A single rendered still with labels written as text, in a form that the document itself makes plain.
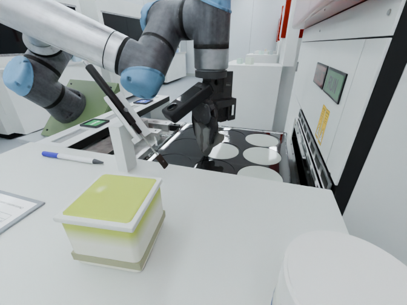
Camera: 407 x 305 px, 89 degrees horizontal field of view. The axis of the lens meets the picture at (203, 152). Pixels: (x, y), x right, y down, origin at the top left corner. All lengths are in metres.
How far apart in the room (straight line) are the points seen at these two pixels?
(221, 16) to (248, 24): 8.02
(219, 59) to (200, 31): 0.06
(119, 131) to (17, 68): 0.63
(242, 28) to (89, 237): 8.40
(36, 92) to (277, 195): 0.84
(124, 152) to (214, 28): 0.28
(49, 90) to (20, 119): 2.70
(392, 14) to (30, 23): 0.52
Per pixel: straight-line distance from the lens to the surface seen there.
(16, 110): 3.60
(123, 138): 0.36
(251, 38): 8.45
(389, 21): 0.33
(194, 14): 0.47
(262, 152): 0.60
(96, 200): 0.23
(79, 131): 0.66
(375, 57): 0.33
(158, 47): 0.45
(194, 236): 0.26
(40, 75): 0.93
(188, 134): 0.69
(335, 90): 0.44
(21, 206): 0.39
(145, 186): 0.23
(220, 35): 0.46
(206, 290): 0.23
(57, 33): 0.49
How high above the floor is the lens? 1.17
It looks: 28 degrees down
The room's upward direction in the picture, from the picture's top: straight up
